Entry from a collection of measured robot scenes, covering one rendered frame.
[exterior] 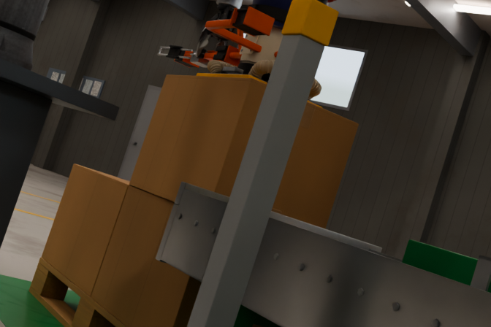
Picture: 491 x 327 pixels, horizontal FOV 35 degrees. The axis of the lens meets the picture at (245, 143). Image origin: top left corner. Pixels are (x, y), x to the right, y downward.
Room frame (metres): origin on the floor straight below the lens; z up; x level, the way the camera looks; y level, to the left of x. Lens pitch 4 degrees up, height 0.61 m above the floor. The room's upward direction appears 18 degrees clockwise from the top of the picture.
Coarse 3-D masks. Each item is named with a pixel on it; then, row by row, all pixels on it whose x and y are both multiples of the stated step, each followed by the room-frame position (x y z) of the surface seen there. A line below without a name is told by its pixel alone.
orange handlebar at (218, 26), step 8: (208, 24) 2.28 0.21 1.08; (216, 24) 2.24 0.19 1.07; (224, 24) 2.20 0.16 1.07; (216, 32) 2.32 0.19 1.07; (224, 32) 2.33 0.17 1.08; (232, 40) 2.35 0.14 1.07; (240, 40) 2.36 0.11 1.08; (248, 40) 2.38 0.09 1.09; (248, 48) 2.39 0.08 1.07; (256, 48) 2.39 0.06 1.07; (208, 56) 2.78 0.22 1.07; (232, 56) 2.63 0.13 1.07; (240, 56) 2.58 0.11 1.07
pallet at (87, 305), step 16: (48, 272) 3.06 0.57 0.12; (32, 288) 3.15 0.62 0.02; (48, 288) 3.07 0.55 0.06; (64, 288) 3.10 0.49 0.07; (48, 304) 2.96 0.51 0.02; (64, 304) 3.04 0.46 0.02; (80, 304) 2.71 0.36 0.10; (96, 304) 2.60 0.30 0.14; (64, 320) 2.79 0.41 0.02; (80, 320) 2.67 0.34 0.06; (96, 320) 2.62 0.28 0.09; (112, 320) 2.47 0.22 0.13
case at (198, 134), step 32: (160, 96) 2.65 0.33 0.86; (192, 96) 2.43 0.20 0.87; (224, 96) 2.25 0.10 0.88; (256, 96) 2.16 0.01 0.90; (160, 128) 2.57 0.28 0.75; (192, 128) 2.37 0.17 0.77; (224, 128) 2.19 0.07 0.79; (320, 128) 2.27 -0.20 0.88; (352, 128) 2.33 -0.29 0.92; (160, 160) 2.50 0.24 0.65; (192, 160) 2.31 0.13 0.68; (224, 160) 2.14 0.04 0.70; (288, 160) 2.24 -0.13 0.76; (320, 160) 2.29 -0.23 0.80; (160, 192) 2.43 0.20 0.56; (224, 192) 2.16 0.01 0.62; (288, 192) 2.26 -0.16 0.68; (320, 192) 2.31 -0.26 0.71; (320, 224) 2.33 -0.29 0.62
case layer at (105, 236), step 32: (64, 192) 3.17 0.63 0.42; (96, 192) 2.89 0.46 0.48; (128, 192) 2.65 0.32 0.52; (64, 224) 3.07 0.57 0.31; (96, 224) 2.80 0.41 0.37; (128, 224) 2.58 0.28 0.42; (160, 224) 2.39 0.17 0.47; (64, 256) 2.97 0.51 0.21; (96, 256) 2.72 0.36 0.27; (128, 256) 2.51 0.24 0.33; (96, 288) 2.64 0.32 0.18; (128, 288) 2.45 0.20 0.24; (160, 288) 2.27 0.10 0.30; (192, 288) 2.17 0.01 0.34; (128, 320) 2.39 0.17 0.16; (160, 320) 2.22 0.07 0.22
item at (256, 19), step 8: (248, 8) 2.03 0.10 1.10; (232, 16) 2.10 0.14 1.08; (240, 16) 2.08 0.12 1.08; (248, 16) 2.04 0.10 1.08; (256, 16) 2.05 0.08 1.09; (264, 16) 2.06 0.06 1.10; (232, 24) 2.10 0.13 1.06; (240, 24) 2.06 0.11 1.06; (248, 24) 2.04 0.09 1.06; (256, 24) 2.05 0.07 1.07; (264, 24) 2.06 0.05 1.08; (272, 24) 2.07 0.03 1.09; (248, 32) 2.11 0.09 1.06; (256, 32) 2.08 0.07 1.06; (264, 32) 2.07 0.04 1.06
